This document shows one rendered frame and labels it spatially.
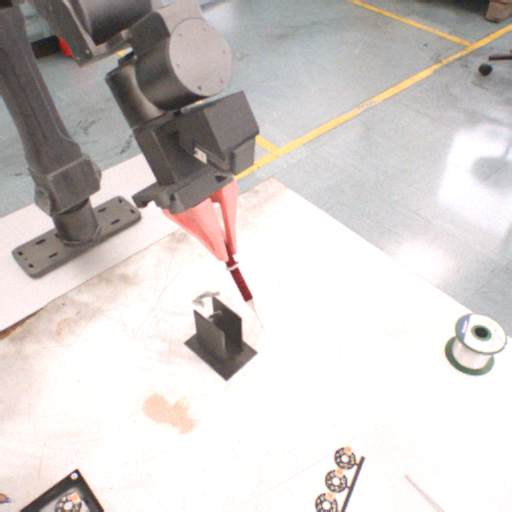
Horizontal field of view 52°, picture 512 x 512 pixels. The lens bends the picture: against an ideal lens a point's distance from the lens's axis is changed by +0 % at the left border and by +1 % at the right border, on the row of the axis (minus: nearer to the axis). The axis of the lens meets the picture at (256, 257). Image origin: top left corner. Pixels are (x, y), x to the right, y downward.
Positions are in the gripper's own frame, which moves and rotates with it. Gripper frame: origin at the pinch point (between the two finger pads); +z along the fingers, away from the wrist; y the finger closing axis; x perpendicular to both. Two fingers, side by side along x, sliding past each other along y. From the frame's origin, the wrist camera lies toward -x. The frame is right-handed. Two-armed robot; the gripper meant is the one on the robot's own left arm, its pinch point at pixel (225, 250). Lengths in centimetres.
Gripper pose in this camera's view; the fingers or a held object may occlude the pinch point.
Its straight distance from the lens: 53.2
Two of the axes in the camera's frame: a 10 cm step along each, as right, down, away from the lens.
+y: 6.9, -5.3, 5.0
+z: 4.0, 8.5, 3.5
